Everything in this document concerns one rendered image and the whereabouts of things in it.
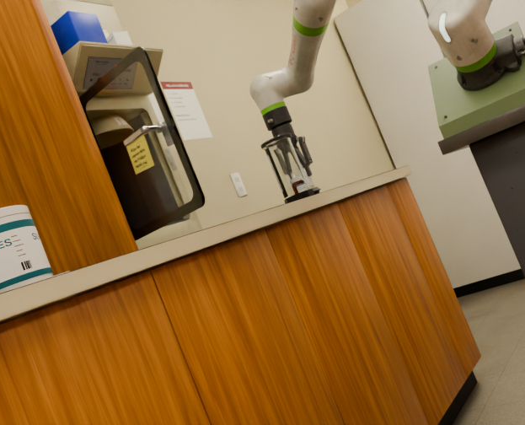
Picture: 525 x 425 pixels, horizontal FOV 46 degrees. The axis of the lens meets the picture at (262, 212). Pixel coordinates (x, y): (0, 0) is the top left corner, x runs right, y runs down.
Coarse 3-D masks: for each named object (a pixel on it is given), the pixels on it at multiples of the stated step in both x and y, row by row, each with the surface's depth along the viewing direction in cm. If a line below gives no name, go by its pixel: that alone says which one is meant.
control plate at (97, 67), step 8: (88, 56) 161; (88, 64) 162; (96, 64) 164; (104, 64) 166; (112, 64) 168; (88, 72) 163; (96, 72) 165; (104, 72) 167; (88, 80) 164; (96, 80) 166; (88, 88) 165
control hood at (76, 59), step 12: (72, 48) 158; (84, 48) 158; (96, 48) 161; (108, 48) 165; (120, 48) 168; (132, 48) 172; (144, 48) 176; (156, 48) 181; (72, 60) 159; (84, 60) 160; (156, 60) 182; (72, 72) 160; (84, 72) 162; (156, 72) 185
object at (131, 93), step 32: (128, 64) 146; (96, 96) 156; (128, 96) 148; (160, 96) 141; (96, 128) 158; (128, 128) 151; (128, 160) 153; (160, 160) 146; (128, 192) 156; (160, 192) 148; (192, 192) 142; (160, 224) 151
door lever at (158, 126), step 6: (144, 126) 140; (150, 126) 141; (156, 126) 142; (162, 126) 143; (138, 132) 141; (144, 132) 140; (126, 138) 144; (132, 138) 143; (138, 138) 143; (126, 144) 145
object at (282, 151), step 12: (276, 144) 201; (288, 144) 202; (276, 156) 201; (288, 156) 200; (276, 168) 202; (288, 168) 200; (300, 168) 202; (288, 180) 200; (300, 180) 200; (288, 192) 201
